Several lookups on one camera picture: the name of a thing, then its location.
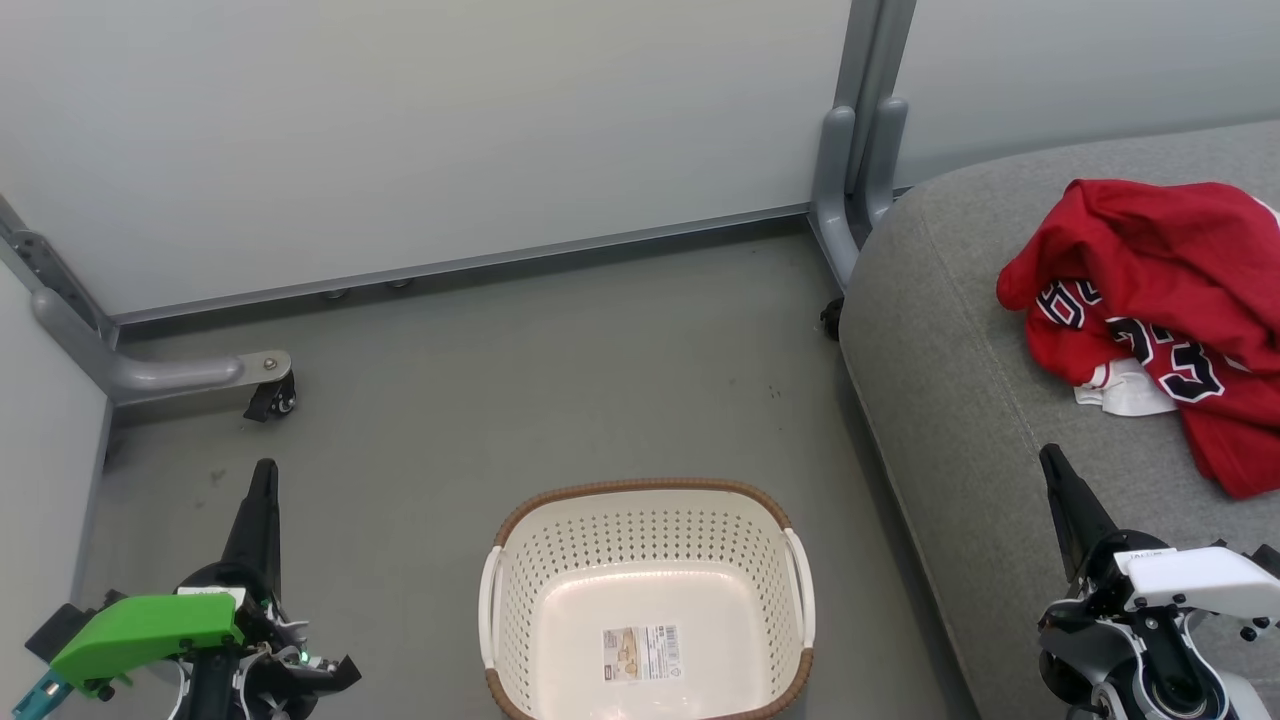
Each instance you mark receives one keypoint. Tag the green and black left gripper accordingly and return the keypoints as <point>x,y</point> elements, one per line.
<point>150,630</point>

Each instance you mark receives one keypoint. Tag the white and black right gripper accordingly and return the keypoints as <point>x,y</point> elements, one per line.
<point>1190,580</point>

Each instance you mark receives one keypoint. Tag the red basketball jersey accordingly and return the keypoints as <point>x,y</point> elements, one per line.
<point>1150,250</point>

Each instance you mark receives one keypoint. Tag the cream perforated laundry basket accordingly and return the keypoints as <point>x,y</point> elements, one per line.
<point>650,590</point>

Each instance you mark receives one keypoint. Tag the grey fabric sofa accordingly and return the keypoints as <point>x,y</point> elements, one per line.
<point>950,400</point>

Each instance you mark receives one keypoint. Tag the grey partition foot with plate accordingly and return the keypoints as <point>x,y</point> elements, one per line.
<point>160,375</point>

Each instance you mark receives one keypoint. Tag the small black caster wheel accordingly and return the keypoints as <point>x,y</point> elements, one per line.
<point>832,318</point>

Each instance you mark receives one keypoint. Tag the paper label with barcode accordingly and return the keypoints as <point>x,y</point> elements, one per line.
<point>642,653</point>

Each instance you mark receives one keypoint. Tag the black caster wheel with bracket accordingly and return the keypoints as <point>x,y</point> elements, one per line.
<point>270,398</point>

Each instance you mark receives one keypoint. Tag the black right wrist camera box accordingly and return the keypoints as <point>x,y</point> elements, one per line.
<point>1266,560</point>

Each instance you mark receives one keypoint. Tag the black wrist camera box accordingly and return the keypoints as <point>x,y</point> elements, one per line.
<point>1266,560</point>
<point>60,625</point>

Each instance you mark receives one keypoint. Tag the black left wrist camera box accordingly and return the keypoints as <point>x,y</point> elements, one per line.
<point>60,625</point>

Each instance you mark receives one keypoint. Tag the grey partition bottom rail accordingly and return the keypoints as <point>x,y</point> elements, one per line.
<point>450,268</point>

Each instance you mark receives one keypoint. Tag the grey partition post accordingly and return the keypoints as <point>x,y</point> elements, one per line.
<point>835,190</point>

